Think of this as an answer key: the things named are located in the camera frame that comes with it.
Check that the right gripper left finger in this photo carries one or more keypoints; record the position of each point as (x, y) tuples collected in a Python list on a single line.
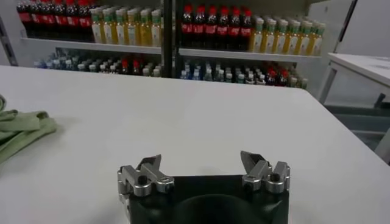
[(141, 181)]

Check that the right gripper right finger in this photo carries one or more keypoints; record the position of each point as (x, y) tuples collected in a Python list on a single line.
[(268, 178)]

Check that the light green t-shirt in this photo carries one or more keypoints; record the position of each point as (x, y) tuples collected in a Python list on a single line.
[(21, 128)]

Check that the red-cap cola bottle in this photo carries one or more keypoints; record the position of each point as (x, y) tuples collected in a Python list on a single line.
[(125, 64), (85, 22), (199, 29), (234, 31), (73, 20), (24, 17), (61, 20), (187, 29), (245, 31), (36, 19), (211, 30), (136, 64), (222, 30), (284, 75), (271, 74), (48, 19)]

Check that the white cooler shelf board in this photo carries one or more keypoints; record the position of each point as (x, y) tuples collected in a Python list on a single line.
[(91, 46), (243, 55)]

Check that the yellow tea bottle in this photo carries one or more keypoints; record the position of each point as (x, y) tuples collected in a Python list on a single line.
[(281, 41), (121, 33), (269, 40), (97, 32), (304, 42), (317, 43), (109, 33), (156, 35), (257, 39), (292, 42), (133, 34), (145, 34)]

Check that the white side table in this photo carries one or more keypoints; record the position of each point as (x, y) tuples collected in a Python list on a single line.
[(365, 68)]

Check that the open drinks display cooler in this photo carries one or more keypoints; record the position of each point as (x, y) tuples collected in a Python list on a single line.
[(176, 36), (167, 36)]

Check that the black vertical frame strip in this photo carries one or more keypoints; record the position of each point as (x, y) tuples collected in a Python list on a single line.
[(345, 25)]

